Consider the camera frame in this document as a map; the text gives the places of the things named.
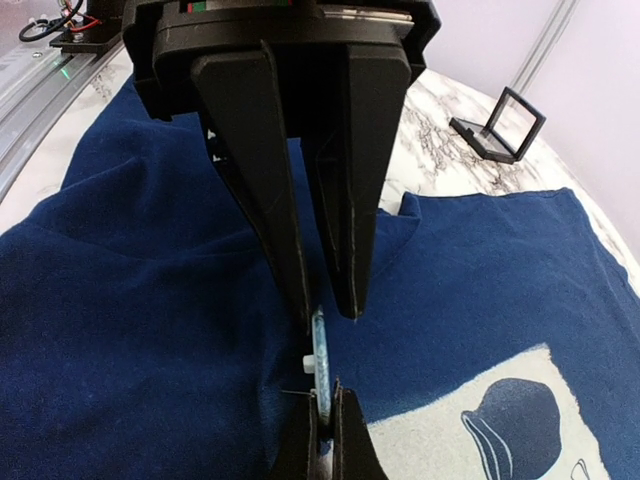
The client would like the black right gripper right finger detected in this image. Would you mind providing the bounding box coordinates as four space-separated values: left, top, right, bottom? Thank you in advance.
331 380 386 480

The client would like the aluminium left corner post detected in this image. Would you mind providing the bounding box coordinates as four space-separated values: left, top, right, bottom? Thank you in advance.
510 0 582 96

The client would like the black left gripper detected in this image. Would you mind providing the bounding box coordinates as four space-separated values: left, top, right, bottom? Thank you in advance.
122 1 442 325

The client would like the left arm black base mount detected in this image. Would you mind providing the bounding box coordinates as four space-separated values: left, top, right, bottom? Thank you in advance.
18 0 126 55

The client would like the round blue brooch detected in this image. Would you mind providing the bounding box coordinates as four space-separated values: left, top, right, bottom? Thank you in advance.
302 305 332 427

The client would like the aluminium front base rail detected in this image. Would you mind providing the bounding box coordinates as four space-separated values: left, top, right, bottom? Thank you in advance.
1 42 123 197

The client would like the navy blue printed t-shirt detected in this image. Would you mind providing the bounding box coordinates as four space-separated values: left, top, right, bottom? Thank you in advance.
1 83 639 479

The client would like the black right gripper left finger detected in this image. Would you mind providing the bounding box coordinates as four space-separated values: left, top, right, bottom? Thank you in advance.
268 393 320 480

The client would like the black open case far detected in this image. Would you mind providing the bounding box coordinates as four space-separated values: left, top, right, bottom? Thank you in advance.
449 87 546 165

